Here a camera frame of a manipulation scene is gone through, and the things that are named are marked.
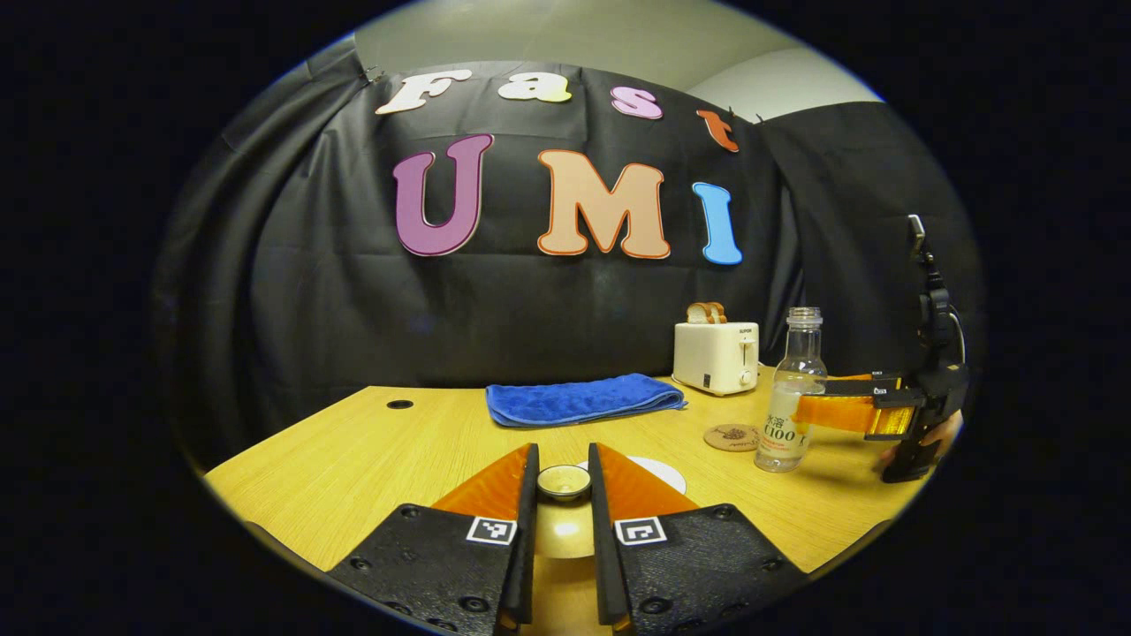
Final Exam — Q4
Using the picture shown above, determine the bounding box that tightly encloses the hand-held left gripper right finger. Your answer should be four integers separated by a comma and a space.
588, 443, 809, 636

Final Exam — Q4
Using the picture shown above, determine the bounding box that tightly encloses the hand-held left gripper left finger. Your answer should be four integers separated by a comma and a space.
325, 443, 541, 636

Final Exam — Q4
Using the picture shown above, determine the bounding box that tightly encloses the clear glass water bottle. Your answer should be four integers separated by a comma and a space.
755, 307, 829, 473

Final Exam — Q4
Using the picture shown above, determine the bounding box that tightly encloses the cream ceramic teacup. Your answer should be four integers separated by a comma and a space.
577, 456, 687, 496

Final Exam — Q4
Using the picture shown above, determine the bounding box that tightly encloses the round brown coaster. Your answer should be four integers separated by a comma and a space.
704, 424, 762, 452

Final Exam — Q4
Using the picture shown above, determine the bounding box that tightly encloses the white toaster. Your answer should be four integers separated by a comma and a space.
673, 322, 760, 397

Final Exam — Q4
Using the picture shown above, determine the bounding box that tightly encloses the blue folded towel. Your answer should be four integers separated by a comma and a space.
485, 374, 687, 428

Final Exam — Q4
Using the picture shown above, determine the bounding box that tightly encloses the black backdrop cloth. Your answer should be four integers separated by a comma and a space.
152, 60, 986, 469

